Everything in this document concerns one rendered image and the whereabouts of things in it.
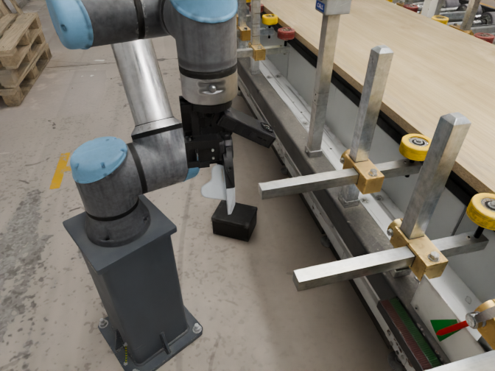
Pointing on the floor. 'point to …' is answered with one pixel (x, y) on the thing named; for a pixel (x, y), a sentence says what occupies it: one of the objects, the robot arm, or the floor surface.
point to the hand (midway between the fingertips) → (227, 189)
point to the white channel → (429, 8)
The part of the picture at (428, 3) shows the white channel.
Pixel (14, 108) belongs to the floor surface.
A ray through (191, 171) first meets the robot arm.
